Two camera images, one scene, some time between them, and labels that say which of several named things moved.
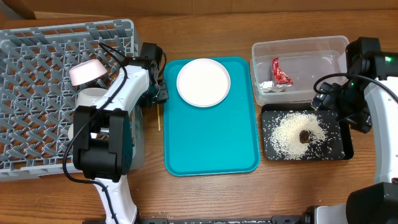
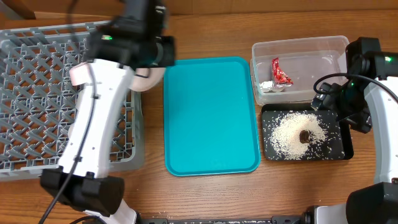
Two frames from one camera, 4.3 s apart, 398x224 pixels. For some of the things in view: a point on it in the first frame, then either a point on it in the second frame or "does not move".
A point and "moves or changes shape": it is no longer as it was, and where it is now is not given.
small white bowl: x=86 y=71 does not move
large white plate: x=203 y=83 moves or changes shape
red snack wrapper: x=278 y=76 does not move
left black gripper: x=161 y=93 → x=168 y=51
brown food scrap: x=304 y=137 does not move
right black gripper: x=324 y=98 does not move
